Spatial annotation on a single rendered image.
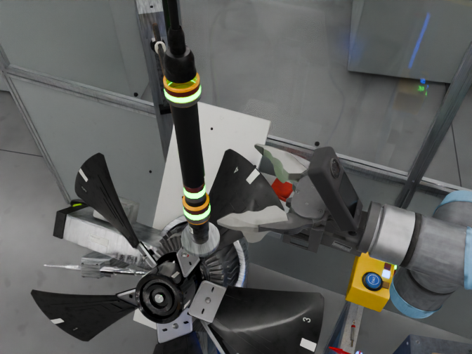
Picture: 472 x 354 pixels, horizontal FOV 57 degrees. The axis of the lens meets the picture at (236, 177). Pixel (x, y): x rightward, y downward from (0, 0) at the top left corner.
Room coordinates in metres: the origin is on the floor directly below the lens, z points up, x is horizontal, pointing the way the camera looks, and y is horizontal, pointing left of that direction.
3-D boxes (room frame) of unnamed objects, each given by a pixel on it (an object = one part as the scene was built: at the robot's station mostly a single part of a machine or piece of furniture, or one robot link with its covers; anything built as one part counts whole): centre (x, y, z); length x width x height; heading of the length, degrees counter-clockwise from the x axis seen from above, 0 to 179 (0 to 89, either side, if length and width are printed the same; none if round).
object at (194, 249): (0.43, 0.07, 1.50); 0.09 x 0.07 x 0.10; 14
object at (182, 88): (0.42, 0.06, 1.80); 0.04 x 0.04 x 0.03
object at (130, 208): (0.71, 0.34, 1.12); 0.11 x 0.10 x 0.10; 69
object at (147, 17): (1.02, 0.21, 1.54); 0.10 x 0.07 x 0.08; 14
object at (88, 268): (0.55, 0.38, 1.08); 0.07 x 0.04 x 0.06; 79
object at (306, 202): (0.34, -0.13, 1.63); 0.12 x 0.08 x 0.09; 69
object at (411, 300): (0.30, -0.29, 1.54); 0.11 x 0.08 x 0.11; 141
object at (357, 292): (0.56, -0.38, 1.02); 0.16 x 0.10 x 0.11; 159
